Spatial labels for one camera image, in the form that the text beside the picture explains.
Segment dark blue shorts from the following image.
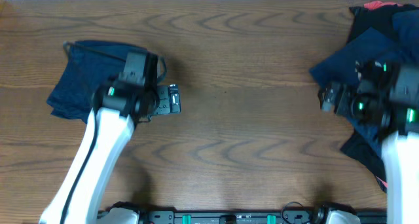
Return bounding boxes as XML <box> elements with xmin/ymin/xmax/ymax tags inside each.
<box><xmin>46</xmin><ymin>40</ymin><xmax>147</xmax><ymax>122</ymax></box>

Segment blue garment at right edge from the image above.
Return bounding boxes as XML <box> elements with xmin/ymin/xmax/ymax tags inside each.
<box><xmin>392</xmin><ymin>10</ymin><xmax>418</xmax><ymax>64</ymax></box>

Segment black garment in pile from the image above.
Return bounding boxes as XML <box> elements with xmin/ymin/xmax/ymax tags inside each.
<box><xmin>347</xmin><ymin>4</ymin><xmax>418</xmax><ymax>43</ymax></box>

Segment red garment in pile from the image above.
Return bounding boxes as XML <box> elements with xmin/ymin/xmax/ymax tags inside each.
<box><xmin>363</xmin><ymin>1</ymin><xmax>402</xmax><ymax>10</ymax></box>

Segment dark blue garment in pile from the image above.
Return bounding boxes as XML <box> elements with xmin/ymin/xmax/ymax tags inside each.
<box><xmin>310</xmin><ymin>28</ymin><xmax>415</xmax><ymax>155</ymax></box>

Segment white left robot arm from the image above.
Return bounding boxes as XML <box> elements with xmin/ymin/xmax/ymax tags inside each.
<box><xmin>39</xmin><ymin>81</ymin><xmax>181</xmax><ymax>224</ymax></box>

